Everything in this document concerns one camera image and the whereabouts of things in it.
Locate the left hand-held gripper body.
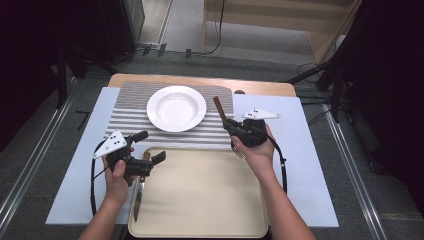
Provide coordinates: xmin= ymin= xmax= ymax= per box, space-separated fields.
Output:
xmin=93 ymin=130 xmax=134 ymax=188

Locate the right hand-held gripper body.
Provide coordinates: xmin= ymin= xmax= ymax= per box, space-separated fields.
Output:
xmin=238 ymin=108 xmax=281 ymax=148

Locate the wooden handled fork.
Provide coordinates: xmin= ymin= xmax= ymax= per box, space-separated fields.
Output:
xmin=213 ymin=96 xmax=246 ymax=160

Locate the wooden handled table knife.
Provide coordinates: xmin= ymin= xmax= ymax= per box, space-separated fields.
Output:
xmin=133 ymin=151 xmax=152 ymax=223

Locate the white deep plate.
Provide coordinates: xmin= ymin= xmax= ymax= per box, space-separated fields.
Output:
xmin=146 ymin=85 xmax=208 ymax=133

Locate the beige plastic tray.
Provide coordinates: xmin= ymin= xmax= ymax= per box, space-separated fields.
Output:
xmin=127 ymin=146 xmax=270 ymax=239

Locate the person's right hand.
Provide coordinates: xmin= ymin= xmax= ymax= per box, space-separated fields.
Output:
xmin=230 ymin=123 xmax=278 ymax=183

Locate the person's left hand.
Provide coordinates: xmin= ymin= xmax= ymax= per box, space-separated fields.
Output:
xmin=101 ymin=146 xmax=138 ymax=205

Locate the striped grey white placemat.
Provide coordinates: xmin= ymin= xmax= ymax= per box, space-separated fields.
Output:
xmin=101 ymin=81 xmax=237 ymax=150

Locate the white table cover sheet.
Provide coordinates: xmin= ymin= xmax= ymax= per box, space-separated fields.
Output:
xmin=45 ymin=86 xmax=339 ymax=228

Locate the black metal stand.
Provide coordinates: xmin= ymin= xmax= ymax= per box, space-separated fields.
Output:
xmin=54 ymin=46 xmax=118 ymax=111
xmin=286 ymin=49 xmax=354 ymax=123

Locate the dark cabinet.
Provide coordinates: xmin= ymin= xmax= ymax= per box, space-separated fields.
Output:
xmin=99 ymin=0 xmax=146 ymax=63

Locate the light wooden shelf unit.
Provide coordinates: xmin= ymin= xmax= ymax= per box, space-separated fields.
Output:
xmin=201 ymin=0 xmax=363 ymax=64

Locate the black floor bracket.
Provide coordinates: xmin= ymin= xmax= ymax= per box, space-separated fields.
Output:
xmin=75 ymin=109 xmax=92 ymax=132

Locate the right hand-held gripper cable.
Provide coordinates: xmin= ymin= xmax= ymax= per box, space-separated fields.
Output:
xmin=266 ymin=134 xmax=288 ymax=195

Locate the hand-held gripper cable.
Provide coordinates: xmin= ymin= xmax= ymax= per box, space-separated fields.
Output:
xmin=266 ymin=134 xmax=288 ymax=195
xmin=89 ymin=139 xmax=111 ymax=217

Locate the left hand-held gripper cable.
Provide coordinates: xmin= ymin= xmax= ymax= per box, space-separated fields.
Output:
xmin=89 ymin=139 xmax=111 ymax=217

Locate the metal floor rail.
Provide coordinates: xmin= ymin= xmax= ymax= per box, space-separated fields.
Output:
xmin=321 ymin=103 xmax=389 ymax=240
xmin=0 ymin=83 xmax=79 ymax=228

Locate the black hanging cable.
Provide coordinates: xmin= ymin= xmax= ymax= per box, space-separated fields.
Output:
xmin=203 ymin=0 xmax=226 ymax=56

